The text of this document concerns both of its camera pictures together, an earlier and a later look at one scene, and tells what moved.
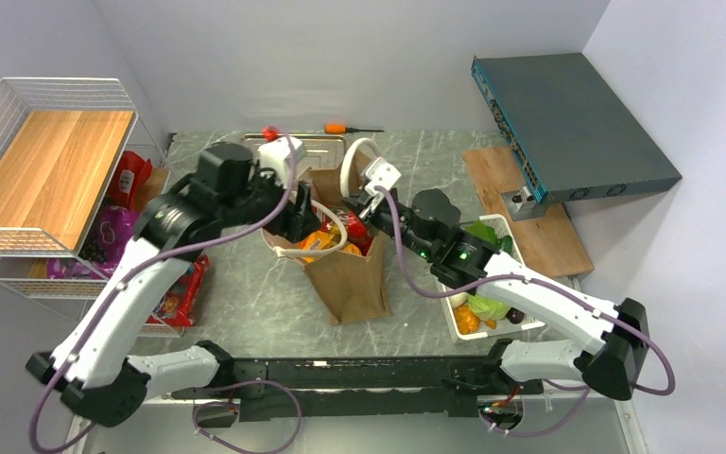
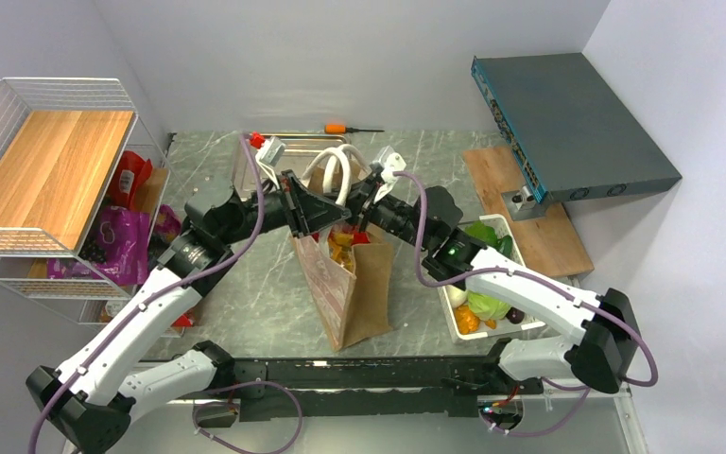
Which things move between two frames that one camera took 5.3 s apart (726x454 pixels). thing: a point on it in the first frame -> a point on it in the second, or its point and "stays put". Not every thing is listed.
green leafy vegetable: x=484 y=232 stays put
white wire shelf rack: x=60 y=177 stays put
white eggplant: x=458 y=300 stays put
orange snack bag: x=323 y=240 -> x=340 y=250
